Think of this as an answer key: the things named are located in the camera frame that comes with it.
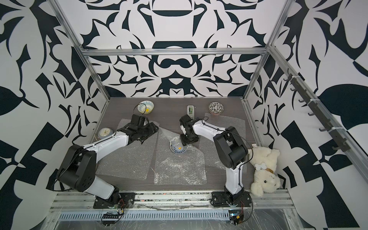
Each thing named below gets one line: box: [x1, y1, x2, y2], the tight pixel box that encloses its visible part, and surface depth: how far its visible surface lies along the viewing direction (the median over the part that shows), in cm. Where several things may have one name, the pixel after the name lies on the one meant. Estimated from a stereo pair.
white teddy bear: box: [248, 146, 281, 197], surface depth 77 cm
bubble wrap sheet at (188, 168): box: [153, 127, 207, 185], surface depth 87 cm
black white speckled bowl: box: [207, 101, 225, 115], surface depth 113 cm
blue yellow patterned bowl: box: [168, 136, 187, 154], surface depth 93 cm
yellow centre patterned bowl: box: [137, 100, 155, 115], surface depth 114 cm
